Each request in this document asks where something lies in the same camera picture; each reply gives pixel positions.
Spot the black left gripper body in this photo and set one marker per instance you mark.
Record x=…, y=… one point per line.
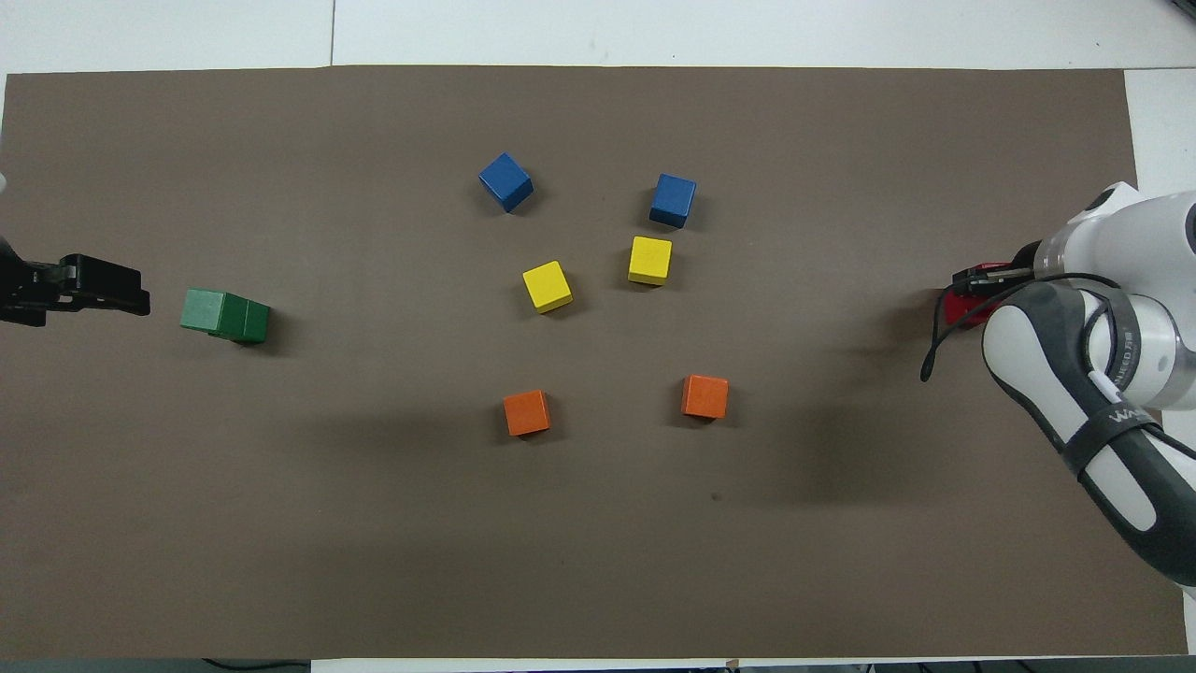
x=23, y=285

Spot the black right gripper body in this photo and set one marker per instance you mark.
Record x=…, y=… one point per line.
x=1018, y=280

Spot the green wooden cube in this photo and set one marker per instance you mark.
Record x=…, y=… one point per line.
x=204, y=310
x=257, y=322

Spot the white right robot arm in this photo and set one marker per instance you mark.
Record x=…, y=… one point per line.
x=1149, y=243

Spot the orange wooden cube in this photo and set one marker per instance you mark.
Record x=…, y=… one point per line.
x=704, y=396
x=526, y=412

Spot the blue wooden cube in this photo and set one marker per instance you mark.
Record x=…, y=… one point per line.
x=673, y=199
x=505, y=181

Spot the yellow wooden cube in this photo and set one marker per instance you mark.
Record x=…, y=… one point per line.
x=547, y=285
x=649, y=260

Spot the brown table mat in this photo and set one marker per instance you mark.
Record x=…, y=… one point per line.
x=374, y=514

